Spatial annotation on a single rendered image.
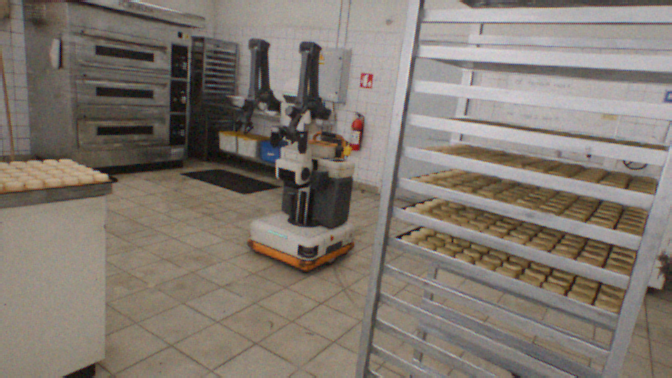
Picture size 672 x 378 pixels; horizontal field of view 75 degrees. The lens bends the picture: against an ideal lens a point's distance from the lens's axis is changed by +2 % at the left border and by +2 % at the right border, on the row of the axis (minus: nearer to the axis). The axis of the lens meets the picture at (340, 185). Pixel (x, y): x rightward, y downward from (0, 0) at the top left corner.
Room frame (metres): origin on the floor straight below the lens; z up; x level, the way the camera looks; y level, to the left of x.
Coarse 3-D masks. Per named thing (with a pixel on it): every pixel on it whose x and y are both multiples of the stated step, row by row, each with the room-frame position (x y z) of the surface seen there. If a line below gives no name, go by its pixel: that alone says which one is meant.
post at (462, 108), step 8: (480, 24) 1.56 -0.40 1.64; (472, 32) 1.57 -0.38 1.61; (480, 32) 1.56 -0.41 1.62; (464, 72) 1.57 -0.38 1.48; (472, 72) 1.56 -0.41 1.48; (464, 80) 1.57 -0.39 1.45; (472, 80) 1.57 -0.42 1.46; (464, 104) 1.56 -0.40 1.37; (456, 112) 1.57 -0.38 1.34; (464, 112) 1.56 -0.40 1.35; (456, 136) 1.56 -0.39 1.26; (432, 272) 1.56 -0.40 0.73; (424, 296) 1.57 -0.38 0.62; (432, 296) 1.57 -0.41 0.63; (416, 336) 1.57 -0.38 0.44; (424, 336) 1.56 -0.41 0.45; (416, 352) 1.57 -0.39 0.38
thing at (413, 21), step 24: (408, 24) 1.20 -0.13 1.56; (408, 48) 1.19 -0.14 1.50; (408, 72) 1.19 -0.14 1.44; (408, 96) 1.20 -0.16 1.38; (384, 192) 1.20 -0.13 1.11; (384, 216) 1.19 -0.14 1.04; (384, 240) 1.19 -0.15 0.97; (384, 264) 1.21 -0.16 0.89; (360, 336) 1.20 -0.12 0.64; (360, 360) 1.20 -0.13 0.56
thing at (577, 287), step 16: (416, 240) 1.22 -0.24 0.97; (432, 240) 1.24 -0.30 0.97; (448, 240) 1.28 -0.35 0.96; (464, 240) 1.27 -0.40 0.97; (464, 256) 1.13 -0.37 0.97; (480, 256) 1.20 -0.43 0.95; (496, 256) 1.17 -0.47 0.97; (512, 256) 1.18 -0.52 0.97; (496, 272) 1.07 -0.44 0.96; (512, 272) 1.06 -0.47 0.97; (528, 272) 1.08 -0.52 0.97; (544, 272) 1.11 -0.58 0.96; (560, 272) 1.10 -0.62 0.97; (544, 288) 1.00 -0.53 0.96; (560, 288) 0.99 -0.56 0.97; (576, 288) 1.01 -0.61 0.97; (592, 288) 1.02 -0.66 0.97; (608, 288) 1.03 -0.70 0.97; (592, 304) 0.97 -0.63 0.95; (608, 304) 0.94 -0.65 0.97
